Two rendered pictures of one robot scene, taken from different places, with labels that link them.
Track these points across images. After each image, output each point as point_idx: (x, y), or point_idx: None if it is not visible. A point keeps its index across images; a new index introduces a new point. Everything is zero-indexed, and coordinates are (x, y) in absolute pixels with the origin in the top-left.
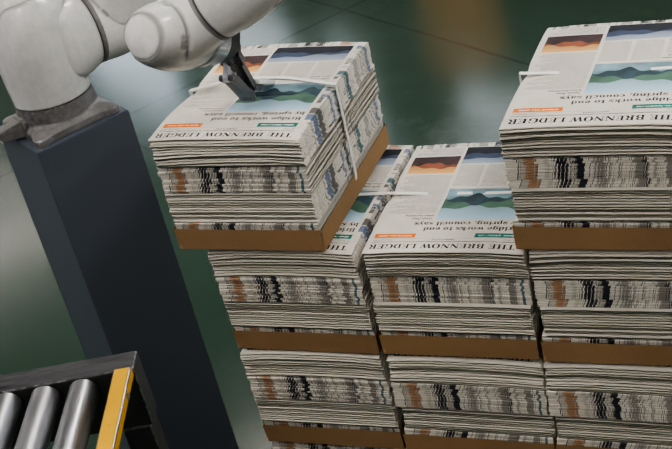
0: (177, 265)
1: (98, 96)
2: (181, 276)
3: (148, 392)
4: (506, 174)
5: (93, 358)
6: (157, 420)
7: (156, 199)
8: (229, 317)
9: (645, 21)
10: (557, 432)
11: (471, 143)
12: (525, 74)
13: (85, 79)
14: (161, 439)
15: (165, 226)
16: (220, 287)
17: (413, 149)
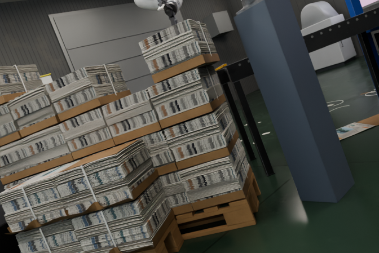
0: (259, 86)
1: (244, 6)
2: (260, 91)
3: (229, 76)
4: (123, 76)
5: (236, 62)
6: (233, 85)
7: (247, 56)
8: (221, 89)
9: (60, 78)
10: None
11: (127, 96)
12: (102, 65)
13: None
14: (234, 90)
15: (252, 68)
16: (217, 78)
17: (148, 89)
